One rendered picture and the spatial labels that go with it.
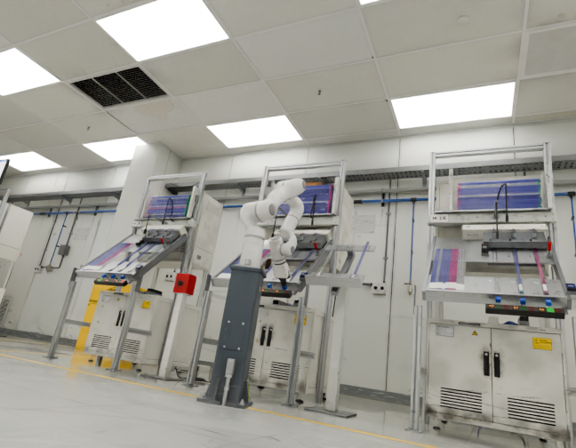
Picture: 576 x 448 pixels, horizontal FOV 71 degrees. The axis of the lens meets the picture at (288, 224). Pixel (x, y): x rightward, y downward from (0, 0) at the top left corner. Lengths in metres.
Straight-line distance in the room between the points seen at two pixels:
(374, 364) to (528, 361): 2.05
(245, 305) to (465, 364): 1.32
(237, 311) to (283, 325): 0.81
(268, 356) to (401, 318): 1.85
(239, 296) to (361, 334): 2.46
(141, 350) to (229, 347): 1.58
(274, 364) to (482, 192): 1.87
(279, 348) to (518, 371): 1.46
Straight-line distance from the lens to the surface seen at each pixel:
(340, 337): 2.56
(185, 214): 3.96
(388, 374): 4.39
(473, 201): 3.05
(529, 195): 3.07
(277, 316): 2.99
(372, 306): 4.48
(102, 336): 4.02
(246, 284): 2.22
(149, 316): 3.67
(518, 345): 2.68
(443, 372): 2.67
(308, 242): 3.09
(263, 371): 3.00
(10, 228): 6.62
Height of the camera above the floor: 0.25
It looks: 19 degrees up
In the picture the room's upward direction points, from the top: 8 degrees clockwise
